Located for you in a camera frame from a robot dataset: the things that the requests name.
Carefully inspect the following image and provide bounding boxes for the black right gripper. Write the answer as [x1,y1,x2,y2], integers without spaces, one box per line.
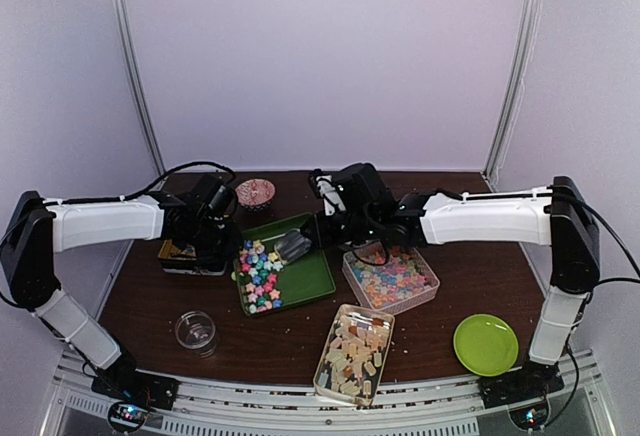
[300,211,377,252]

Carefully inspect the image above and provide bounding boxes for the metal scoop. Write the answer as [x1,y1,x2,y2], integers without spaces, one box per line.
[274,229,312,264]

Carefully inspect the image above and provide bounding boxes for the green tray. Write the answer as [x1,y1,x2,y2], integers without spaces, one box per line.
[233,213,336,317]

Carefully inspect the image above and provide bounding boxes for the clear plastic jar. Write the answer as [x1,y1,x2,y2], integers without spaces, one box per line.
[174,311,219,358]

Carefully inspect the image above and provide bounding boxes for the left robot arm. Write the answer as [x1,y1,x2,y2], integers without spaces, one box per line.
[1,174,242,400]

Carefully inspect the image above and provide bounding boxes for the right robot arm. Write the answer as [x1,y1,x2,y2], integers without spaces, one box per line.
[302,163,600,398]

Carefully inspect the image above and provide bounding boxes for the pink tin of star candies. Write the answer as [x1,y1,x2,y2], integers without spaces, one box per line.
[342,242,440,315]

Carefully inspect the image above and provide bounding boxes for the cream tin of popsicle candies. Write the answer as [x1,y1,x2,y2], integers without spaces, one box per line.
[313,304,395,408]

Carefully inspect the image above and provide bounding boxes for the red patterned small bowl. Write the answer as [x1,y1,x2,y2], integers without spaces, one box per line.
[236,178,276,212]

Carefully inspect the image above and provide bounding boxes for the lime green plate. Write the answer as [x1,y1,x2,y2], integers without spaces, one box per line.
[453,314,519,377]

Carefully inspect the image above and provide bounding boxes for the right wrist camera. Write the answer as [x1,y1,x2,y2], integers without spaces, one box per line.
[309,169,346,216]

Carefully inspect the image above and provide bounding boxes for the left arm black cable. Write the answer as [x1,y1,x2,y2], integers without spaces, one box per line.
[0,159,237,307]

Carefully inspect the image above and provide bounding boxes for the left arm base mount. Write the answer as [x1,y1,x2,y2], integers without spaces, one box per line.
[91,367,179,434]

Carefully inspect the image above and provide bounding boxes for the front aluminium rail frame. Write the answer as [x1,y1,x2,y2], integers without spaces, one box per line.
[36,351,621,435]

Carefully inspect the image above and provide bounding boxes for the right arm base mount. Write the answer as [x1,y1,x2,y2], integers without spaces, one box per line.
[478,362,565,433]

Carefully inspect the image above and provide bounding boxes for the left aluminium corner post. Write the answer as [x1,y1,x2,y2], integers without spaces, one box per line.
[112,0,166,174]

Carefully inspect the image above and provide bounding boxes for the aluminium corner post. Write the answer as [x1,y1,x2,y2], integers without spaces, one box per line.
[483,0,542,189]
[112,0,166,174]

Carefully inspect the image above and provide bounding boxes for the right aluminium corner post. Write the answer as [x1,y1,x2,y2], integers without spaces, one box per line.
[483,0,542,189]

